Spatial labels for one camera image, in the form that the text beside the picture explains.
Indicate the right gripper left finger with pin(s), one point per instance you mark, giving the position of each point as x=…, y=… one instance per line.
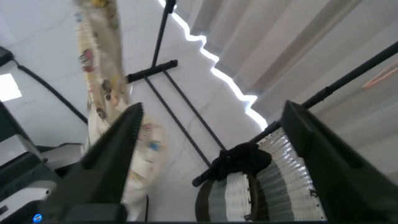
x=102, y=168

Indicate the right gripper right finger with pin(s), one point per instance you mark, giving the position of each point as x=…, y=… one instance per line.
x=342, y=174

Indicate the cream printed garment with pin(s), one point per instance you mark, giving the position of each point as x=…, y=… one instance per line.
x=99, y=46

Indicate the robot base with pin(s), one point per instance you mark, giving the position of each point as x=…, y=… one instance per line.
x=18, y=149

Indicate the white laundry basket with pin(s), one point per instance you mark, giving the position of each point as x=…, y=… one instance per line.
x=280, y=174

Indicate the pink clothes hanger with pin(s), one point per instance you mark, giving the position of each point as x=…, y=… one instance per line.
x=381, y=77

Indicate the black clothes rack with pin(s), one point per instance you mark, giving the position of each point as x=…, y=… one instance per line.
x=152, y=71

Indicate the black garment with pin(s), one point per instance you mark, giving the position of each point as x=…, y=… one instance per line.
x=239, y=158

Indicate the white curtain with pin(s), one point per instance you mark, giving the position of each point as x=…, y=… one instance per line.
x=295, y=40

